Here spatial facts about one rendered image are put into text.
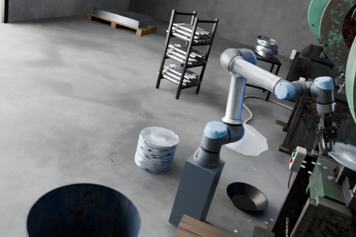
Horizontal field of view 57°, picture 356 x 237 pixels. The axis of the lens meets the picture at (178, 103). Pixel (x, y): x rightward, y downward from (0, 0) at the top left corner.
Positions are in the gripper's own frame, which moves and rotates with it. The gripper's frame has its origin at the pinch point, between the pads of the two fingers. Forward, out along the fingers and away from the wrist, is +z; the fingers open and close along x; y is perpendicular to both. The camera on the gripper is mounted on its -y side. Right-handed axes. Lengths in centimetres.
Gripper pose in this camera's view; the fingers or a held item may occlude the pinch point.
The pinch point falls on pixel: (328, 149)
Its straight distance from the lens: 172.4
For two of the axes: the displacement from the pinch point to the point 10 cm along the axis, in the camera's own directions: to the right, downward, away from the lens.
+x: 9.4, -0.9, -3.3
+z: 1.9, 9.4, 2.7
